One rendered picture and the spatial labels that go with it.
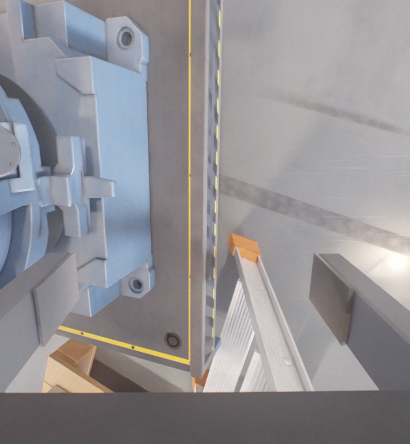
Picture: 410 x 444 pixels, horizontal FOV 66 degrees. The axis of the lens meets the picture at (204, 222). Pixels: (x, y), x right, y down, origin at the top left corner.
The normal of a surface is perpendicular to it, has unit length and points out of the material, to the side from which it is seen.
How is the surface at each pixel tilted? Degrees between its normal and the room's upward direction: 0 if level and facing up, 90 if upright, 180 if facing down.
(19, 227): 0
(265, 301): 88
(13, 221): 0
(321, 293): 68
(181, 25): 0
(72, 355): 90
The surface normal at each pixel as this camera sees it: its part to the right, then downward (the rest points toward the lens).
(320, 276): -1.00, 0.00
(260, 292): 0.23, -0.90
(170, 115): -0.35, 0.23
